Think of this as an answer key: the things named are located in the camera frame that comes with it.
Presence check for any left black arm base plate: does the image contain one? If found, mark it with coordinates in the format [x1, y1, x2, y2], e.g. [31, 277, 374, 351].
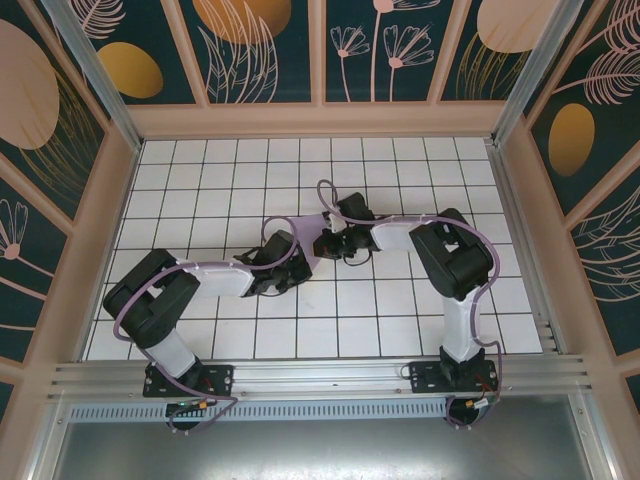
[143, 363, 235, 399]

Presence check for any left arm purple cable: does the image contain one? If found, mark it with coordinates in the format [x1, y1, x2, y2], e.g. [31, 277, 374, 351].
[113, 215, 301, 434]

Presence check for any aluminium side rail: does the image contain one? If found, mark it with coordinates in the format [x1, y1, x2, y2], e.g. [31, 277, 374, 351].
[487, 142, 564, 356]

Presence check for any grey metal sheet panel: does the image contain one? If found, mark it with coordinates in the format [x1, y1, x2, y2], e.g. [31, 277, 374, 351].
[29, 394, 614, 480]

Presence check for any aluminium corner post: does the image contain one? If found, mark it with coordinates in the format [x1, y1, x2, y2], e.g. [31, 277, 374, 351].
[489, 0, 586, 146]
[39, 0, 144, 154]

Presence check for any purple square paper sheet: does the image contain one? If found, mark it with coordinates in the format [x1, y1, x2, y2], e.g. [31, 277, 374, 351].
[291, 213, 335, 270]

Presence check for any long aluminium mounting rail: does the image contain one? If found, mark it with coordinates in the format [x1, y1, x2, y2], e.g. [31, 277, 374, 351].
[47, 354, 594, 401]

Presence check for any small circuit board with connector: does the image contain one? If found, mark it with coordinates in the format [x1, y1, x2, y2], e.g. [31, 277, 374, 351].
[167, 398, 217, 417]
[449, 397, 501, 417]

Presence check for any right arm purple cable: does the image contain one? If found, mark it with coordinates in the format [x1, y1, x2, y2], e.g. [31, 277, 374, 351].
[317, 179, 504, 431]

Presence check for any slotted grey cable duct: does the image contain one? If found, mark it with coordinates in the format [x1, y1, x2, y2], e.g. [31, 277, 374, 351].
[67, 402, 451, 421]

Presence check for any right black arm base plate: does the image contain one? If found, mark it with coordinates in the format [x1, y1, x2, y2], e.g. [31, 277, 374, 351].
[408, 360, 500, 396]

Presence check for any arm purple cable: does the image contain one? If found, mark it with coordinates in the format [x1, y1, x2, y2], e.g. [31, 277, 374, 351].
[317, 179, 504, 431]
[113, 215, 301, 434]

